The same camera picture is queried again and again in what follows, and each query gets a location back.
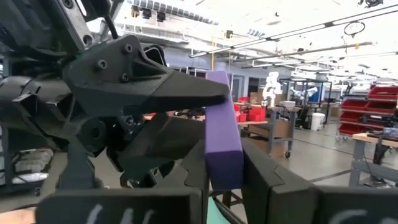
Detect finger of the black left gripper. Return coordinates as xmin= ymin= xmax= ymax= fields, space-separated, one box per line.
xmin=107 ymin=112 xmax=206 ymax=182
xmin=62 ymin=34 xmax=231 ymax=118

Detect grey workbench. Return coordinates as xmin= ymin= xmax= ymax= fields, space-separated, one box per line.
xmin=236 ymin=102 xmax=301 ymax=159

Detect red storage bins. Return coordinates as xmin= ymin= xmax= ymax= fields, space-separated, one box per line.
xmin=233 ymin=96 xmax=267 ymax=123

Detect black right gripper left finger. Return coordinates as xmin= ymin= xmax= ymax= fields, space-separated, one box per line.
xmin=35 ymin=139 xmax=210 ymax=224

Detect white humanoid robot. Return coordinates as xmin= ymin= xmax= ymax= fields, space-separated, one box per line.
xmin=262 ymin=71 xmax=282 ymax=108

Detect red bin shelf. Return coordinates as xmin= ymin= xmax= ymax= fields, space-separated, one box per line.
xmin=337 ymin=85 xmax=398 ymax=138

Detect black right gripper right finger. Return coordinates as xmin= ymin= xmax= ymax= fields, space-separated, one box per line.
xmin=241 ymin=138 xmax=398 ymax=224

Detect wooden top table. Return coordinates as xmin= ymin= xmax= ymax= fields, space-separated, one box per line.
xmin=349 ymin=132 xmax=398 ymax=189

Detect hanging black cable coil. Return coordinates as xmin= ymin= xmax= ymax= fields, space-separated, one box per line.
xmin=343 ymin=21 xmax=366 ymax=38

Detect green table mat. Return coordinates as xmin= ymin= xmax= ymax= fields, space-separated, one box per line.
xmin=206 ymin=195 xmax=231 ymax=224

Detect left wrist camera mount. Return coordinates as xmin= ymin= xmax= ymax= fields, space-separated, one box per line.
xmin=0 ymin=0 xmax=122 ymax=65

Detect white trash bin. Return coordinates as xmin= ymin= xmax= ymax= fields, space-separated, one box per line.
xmin=310 ymin=112 xmax=326 ymax=131

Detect purple foam block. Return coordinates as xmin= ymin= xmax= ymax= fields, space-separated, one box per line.
xmin=203 ymin=70 xmax=245 ymax=191

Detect long ceiling light bar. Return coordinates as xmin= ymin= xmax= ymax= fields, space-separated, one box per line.
xmin=189 ymin=4 xmax=398 ymax=58

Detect cardboard box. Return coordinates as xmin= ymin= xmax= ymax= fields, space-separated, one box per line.
xmin=248 ymin=119 xmax=292 ymax=139

